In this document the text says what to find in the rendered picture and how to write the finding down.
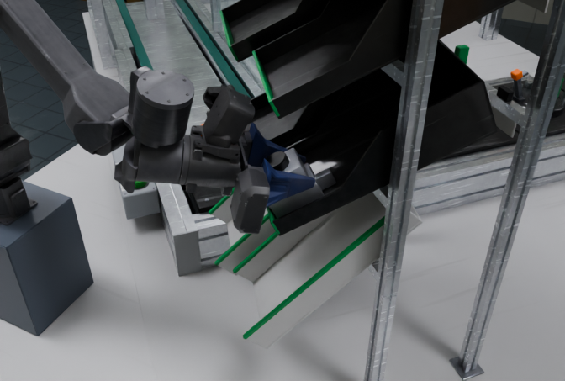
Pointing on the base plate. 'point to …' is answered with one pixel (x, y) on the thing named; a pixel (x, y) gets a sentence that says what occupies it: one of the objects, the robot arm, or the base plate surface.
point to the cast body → (280, 161)
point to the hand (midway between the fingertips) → (282, 168)
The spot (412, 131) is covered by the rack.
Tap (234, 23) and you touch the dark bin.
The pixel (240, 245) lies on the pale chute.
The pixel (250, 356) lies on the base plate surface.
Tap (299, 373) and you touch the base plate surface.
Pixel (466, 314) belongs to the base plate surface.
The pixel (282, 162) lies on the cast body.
